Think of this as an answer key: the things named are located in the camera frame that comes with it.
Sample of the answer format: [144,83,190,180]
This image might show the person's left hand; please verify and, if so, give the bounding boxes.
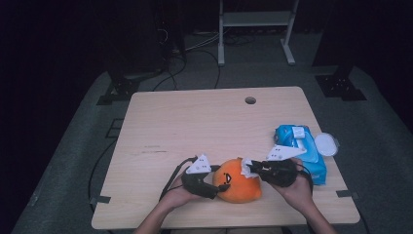
[162,176,203,209]

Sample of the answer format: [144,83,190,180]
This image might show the black tape piece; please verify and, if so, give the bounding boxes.
[90,195,112,205]
[335,190,359,199]

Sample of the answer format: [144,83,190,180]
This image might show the right hand-held gripper cable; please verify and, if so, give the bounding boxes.
[296,164,315,193]

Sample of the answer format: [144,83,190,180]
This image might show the blue wet wipes packet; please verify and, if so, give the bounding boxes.
[274,124,340,186]

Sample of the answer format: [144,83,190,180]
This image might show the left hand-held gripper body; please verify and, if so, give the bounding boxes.
[180,154,219,200]

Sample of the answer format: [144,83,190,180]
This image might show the white metal stand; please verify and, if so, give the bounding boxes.
[217,0,300,66]

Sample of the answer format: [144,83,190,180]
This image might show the black floor cable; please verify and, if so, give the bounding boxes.
[87,139,118,209]
[152,55,188,92]
[194,48,222,90]

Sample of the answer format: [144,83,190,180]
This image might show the orange plush toy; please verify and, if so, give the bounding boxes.
[212,157,263,204]

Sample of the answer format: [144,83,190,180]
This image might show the person's right hand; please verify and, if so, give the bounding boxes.
[272,158,315,209]

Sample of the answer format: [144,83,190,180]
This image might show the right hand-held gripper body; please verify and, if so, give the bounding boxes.
[259,144,308,188]

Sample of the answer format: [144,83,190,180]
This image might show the white wet wipe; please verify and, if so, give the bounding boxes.
[242,158,261,179]

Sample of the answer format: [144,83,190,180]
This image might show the white floor cables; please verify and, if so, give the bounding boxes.
[184,30,222,53]

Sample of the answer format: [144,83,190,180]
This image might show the black stand with crossed base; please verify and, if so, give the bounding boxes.
[96,72,164,105]

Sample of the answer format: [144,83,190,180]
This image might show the black stand with flat base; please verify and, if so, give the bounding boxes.
[315,64,368,101]

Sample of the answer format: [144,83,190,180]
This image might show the dark floor plate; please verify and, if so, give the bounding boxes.
[105,118,125,139]

